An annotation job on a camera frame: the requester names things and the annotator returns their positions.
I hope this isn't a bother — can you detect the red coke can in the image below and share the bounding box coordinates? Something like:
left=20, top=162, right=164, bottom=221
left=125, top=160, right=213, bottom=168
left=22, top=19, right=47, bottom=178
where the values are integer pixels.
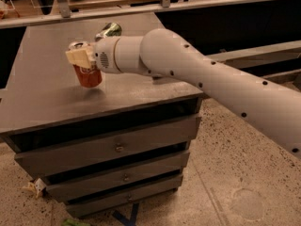
left=68, top=41, right=102, bottom=88

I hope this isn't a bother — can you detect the green floor object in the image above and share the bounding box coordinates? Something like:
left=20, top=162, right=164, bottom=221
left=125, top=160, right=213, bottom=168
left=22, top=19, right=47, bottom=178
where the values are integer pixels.
left=61, top=218, right=91, bottom=226

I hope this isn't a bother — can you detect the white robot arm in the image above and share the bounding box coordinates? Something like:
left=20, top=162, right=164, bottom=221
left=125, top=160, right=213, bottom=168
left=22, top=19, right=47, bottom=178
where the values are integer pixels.
left=66, top=29, right=301, bottom=158

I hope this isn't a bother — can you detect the bottom grey drawer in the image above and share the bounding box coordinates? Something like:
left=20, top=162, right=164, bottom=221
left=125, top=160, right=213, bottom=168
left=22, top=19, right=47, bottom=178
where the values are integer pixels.
left=66, top=173, right=183, bottom=218

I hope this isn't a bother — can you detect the grey metal railing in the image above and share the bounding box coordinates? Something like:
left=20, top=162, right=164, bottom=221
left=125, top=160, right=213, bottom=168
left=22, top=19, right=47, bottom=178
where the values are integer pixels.
left=0, top=0, right=274, bottom=29

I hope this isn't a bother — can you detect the middle grey drawer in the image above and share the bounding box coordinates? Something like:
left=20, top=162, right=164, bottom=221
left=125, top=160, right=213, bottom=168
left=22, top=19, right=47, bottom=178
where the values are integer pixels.
left=47, top=150, right=190, bottom=202

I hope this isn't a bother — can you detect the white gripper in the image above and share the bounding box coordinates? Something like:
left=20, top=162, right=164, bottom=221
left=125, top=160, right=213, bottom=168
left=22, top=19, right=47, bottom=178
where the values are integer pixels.
left=66, top=37, right=120, bottom=73

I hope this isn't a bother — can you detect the grey drawer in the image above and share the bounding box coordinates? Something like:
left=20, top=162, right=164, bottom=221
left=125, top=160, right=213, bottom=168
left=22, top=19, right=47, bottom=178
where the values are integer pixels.
left=66, top=173, right=183, bottom=218
left=47, top=150, right=190, bottom=202
left=15, top=115, right=200, bottom=178

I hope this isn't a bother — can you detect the small beige floor object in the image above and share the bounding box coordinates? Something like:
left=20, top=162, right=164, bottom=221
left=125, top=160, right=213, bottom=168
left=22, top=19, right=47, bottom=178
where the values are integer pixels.
left=23, top=178, right=46, bottom=199

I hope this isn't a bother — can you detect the top grey drawer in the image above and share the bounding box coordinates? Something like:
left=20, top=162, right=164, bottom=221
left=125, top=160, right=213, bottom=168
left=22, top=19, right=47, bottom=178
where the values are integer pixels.
left=15, top=115, right=200, bottom=178

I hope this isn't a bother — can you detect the green soda can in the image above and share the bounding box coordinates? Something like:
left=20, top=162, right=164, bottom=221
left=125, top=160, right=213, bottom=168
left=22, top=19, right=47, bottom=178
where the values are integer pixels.
left=95, top=23, right=122, bottom=41

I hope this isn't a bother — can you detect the grey drawer cabinet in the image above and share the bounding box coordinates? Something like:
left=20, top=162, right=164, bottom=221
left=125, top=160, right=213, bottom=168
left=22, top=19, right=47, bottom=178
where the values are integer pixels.
left=0, top=19, right=201, bottom=206

